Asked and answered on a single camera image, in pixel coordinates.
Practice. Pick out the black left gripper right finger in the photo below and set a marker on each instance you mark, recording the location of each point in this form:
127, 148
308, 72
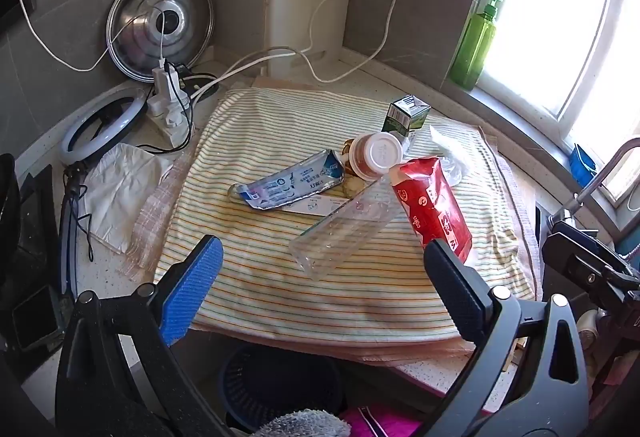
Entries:
462, 290

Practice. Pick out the chrome faucet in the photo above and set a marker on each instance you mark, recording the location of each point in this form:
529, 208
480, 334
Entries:
576, 202

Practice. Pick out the clear plastic bottle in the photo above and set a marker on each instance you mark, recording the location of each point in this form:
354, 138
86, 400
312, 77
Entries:
330, 242

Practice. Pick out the white ring light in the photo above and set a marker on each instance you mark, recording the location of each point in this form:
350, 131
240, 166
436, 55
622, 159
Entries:
97, 131

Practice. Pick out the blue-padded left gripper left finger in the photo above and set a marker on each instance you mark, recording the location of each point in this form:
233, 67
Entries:
184, 286

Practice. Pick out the green soap bottle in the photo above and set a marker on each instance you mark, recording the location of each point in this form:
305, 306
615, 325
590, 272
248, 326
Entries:
470, 58

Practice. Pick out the striped yellow towel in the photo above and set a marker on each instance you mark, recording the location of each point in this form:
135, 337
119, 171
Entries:
365, 285

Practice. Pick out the white power strip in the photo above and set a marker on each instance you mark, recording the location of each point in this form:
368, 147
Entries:
169, 107

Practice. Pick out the white cloth bag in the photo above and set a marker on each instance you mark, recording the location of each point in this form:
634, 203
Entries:
117, 189

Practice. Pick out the blue trash basket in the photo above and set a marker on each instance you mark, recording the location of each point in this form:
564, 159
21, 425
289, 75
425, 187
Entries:
258, 383

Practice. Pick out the red instant noodle cup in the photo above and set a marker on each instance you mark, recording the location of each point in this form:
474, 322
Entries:
370, 156

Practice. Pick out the steel pot lid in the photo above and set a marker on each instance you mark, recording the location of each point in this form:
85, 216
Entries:
139, 33

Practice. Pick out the silver blue toothpaste tube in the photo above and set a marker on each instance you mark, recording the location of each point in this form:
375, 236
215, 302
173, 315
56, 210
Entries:
318, 173

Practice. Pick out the blue sponge holder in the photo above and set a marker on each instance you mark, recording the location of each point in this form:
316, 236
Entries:
582, 167

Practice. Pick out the white cutting board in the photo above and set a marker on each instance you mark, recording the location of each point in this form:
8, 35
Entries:
305, 6

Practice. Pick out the green milk carton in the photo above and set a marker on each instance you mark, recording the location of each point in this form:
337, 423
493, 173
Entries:
405, 116

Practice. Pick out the red snack bag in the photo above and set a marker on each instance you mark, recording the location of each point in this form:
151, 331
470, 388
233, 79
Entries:
432, 210

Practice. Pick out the clear plastic bag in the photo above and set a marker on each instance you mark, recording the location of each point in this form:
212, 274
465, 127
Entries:
459, 159

